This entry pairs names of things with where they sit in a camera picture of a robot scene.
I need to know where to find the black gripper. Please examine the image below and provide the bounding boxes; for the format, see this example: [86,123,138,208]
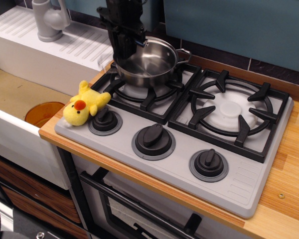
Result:
[97,0,147,59]

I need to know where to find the stainless steel pot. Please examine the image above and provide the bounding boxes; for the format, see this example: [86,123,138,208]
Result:
[106,36,192,88]

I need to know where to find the yellow stuffed duck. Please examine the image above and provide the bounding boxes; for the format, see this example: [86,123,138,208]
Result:
[63,80,111,126]

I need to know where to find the black left stove knob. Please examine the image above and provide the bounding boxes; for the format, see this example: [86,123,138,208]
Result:
[88,107,123,136]

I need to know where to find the black stove knob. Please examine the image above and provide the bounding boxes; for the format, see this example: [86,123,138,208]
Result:
[189,149,229,183]
[88,107,123,136]
[132,123,176,161]

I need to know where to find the black middle stove knob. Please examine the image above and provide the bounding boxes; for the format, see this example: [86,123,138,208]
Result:
[132,123,176,161]

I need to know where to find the black right stove knob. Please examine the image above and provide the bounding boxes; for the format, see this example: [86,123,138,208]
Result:
[189,149,229,183]

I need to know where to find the grey toy stove top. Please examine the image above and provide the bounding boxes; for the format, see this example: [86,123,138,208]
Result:
[55,104,279,218]

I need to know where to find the black left burner grate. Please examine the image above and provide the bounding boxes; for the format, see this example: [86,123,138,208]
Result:
[92,63,202,124]

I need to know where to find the black burner grate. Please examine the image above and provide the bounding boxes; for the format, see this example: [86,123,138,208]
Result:
[168,69,294,163]
[92,63,202,124]

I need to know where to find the grey toy faucet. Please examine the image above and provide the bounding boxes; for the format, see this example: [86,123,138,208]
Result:
[32,0,71,42]

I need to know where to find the white toy sink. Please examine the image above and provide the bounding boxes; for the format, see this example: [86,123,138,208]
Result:
[0,6,113,190]

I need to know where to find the orange plastic cup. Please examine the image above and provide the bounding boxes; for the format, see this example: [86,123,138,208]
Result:
[24,102,64,128]

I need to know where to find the black right burner grate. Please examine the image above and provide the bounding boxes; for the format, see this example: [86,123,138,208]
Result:
[168,69,294,163]

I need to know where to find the wooden drawer fronts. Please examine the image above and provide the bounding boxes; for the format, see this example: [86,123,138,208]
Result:
[0,154,90,239]

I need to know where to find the brass screw in counter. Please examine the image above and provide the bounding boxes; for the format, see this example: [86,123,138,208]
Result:
[278,193,285,199]

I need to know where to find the oven door with black handle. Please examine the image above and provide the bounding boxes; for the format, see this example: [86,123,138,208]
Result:
[79,167,242,239]

